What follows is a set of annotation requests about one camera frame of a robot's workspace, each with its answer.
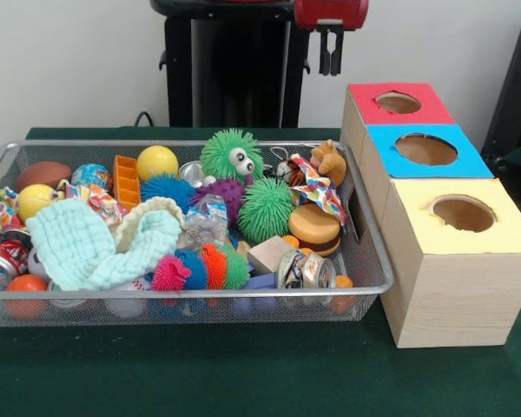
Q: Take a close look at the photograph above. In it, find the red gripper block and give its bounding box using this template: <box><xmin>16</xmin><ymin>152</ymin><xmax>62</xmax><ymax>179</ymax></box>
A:
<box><xmin>293</xmin><ymin>0</ymin><xmax>370</xmax><ymax>77</ymax></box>

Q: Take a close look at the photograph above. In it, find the brown plush animal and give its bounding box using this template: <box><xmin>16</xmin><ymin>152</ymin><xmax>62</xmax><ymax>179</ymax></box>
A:
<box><xmin>310</xmin><ymin>138</ymin><xmax>348</xmax><ymax>189</ymax></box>

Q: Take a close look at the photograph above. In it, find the green fuzzy toy with eyes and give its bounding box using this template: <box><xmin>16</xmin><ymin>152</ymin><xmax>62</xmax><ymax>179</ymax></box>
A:
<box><xmin>199</xmin><ymin>127</ymin><xmax>265</xmax><ymax>180</ymax></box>

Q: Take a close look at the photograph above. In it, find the wooden box with three holes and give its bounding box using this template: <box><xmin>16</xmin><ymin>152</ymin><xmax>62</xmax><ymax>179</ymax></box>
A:
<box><xmin>339</xmin><ymin>81</ymin><xmax>521</xmax><ymax>349</ymax></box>

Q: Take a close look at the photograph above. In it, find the white multicolour dotted cloth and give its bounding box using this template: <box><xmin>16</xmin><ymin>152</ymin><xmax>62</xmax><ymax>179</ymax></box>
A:
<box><xmin>288</xmin><ymin>154</ymin><xmax>346</xmax><ymax>226</ymax></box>

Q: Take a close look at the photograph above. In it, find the green fuzzy ball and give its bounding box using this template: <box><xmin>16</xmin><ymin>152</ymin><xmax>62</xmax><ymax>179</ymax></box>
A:
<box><xmin>237</xmin><ymin>176</ymin><xmax>297</xmax><ymax>247</ymax></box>

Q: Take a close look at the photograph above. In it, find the foam burger toy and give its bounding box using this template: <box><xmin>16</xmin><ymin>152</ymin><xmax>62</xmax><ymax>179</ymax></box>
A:
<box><xmin>287</xmin><ymin>202</ymin><xmax>343</xmax><ymax>258</ymax></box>

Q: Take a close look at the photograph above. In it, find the black chair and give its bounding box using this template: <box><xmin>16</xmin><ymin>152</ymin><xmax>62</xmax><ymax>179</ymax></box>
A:
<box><xmin>480</xmin><ymin>7</ymin><xmax>521</xmax><ymax>175</ymax></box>

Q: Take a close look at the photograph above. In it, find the yellow ball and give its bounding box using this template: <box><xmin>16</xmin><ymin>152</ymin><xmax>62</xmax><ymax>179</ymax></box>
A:
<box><xmin>137</xmin><ymin>146</ymin><xmax>181</xmax><ymax>182</ymax></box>

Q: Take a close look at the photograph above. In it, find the blue spiky ball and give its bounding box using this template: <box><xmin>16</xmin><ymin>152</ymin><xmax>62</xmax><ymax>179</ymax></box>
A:
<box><xmin>141</xmin><ymin>172</ymin><xmax>200</xmax><ymax>214</ymax></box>

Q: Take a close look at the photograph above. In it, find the crushed drink can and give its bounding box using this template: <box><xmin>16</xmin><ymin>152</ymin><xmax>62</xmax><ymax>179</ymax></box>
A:
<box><xmin>277</xmin><ymin>248</ymin><xmax>338</xmax><ymax>305</ymax></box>

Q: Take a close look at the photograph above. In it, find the multicolour fuzzy caterpillar toy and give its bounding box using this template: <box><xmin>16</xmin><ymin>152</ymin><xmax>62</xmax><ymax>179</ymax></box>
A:
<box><xmin>150</xmin><ymin>241</ymin><xmax>252</xmax><ymax>293</ymax></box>

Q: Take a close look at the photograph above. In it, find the mint green cloth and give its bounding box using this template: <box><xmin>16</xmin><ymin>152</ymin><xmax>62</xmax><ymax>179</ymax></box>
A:
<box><xmin>24</xmin><ymin>197</ymin><xmax>186</xmax><ymax>292</ymax></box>

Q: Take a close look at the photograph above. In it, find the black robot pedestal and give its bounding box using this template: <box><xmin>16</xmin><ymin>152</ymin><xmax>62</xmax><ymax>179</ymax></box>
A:
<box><xmin>149</xmin><ymin>0</ymin><xmax>333</xmax><ymax>129</ymax></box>

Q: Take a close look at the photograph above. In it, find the silver wire mesh bin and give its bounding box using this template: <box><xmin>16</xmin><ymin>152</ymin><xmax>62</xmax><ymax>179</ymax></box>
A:
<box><xmin>0</xmin><ymin>139</ymin><xmax>395</xmax><ymax>329</ymax></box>

